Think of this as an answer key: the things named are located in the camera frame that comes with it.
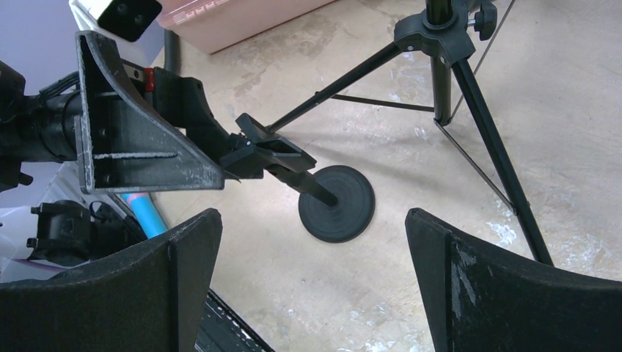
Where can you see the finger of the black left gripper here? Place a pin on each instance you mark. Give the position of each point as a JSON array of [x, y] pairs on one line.
[[181, 101], [182, 166]]

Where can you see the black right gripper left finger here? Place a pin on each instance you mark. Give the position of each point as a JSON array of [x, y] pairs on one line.
[[148, 297]]

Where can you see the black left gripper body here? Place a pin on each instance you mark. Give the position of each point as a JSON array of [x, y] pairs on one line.
[[111, 126]]

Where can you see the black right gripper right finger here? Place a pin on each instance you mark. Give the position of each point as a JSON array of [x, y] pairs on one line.
[[480, 297]]

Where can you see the black microphone desk stand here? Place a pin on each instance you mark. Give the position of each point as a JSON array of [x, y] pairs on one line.
[[336, 203]]

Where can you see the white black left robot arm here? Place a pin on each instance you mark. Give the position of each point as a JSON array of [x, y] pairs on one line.
[[45, 216]]

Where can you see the pink translucent plastic case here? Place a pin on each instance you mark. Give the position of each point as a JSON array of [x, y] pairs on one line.
[[211, 26]]

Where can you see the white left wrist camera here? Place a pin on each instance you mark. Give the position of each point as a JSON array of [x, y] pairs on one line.
[[125, 19]]

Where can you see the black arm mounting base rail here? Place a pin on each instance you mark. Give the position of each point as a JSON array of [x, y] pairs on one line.
[[222, 329]]

